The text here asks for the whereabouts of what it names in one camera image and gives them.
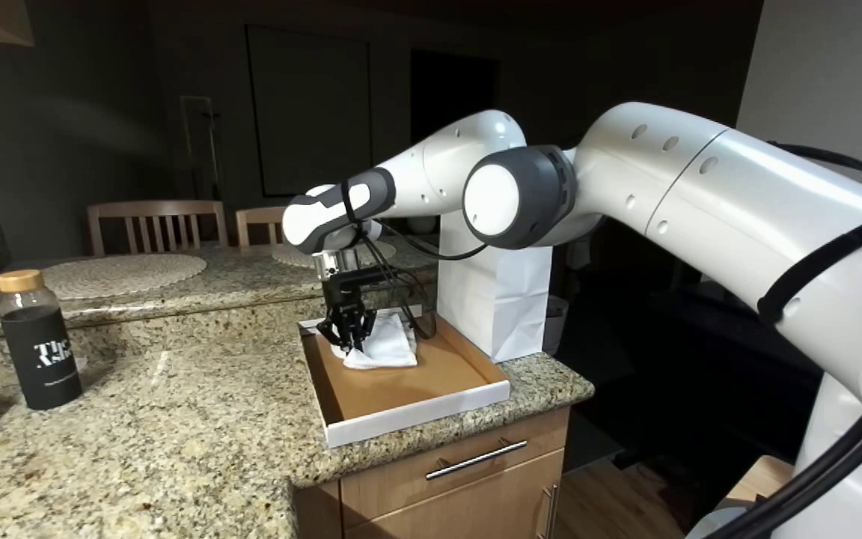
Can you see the wooden drawer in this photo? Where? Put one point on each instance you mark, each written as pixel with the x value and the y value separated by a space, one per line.
pixel 401 479

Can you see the wooden chair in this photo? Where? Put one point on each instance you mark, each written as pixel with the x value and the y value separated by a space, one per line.
pixel 259 218
pixel 158 217

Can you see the round woven placemat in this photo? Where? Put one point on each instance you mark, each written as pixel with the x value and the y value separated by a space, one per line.
pixel 120 274
pixel 296 257

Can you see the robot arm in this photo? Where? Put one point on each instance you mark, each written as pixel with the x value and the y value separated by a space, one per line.
pixel 700 195

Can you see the white napkin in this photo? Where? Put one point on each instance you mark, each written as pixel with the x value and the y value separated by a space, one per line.
pixel 390 346

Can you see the wooden cabinet door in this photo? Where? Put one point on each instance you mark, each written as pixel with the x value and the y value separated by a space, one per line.
pixel 476 513

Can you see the white paper bag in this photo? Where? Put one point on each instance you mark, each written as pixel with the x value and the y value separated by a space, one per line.
pixel 498 299

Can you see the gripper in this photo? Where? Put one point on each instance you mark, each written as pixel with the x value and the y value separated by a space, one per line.
pixel 345 298

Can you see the dark wall frame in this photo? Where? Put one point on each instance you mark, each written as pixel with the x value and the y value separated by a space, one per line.
pixel 307 112

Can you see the shallow cardboard tray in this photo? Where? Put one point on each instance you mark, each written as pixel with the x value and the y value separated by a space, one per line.
pixel 408 385

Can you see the black bottle with wooden cap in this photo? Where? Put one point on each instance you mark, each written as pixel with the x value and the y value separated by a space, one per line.
pixel 40 352

